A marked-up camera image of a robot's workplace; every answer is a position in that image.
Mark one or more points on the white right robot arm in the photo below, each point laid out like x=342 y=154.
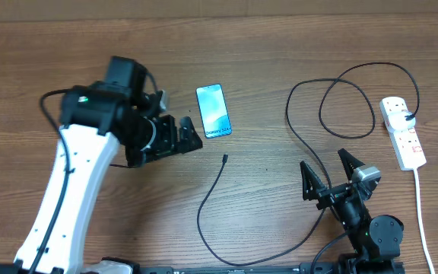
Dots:
x=375 y=240

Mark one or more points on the white charger plug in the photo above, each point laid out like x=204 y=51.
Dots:
x=399 y=121

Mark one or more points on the white power strip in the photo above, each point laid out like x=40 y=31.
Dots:
x=406 y=143

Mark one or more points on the Samsung Galaxy smartphone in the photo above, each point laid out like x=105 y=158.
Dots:
x=213 y=110

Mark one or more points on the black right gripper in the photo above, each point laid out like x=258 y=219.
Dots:
x=310 y=192

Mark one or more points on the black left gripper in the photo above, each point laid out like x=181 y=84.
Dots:
x=168 y=141

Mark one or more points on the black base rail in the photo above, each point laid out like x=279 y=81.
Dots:
x=242 y=269

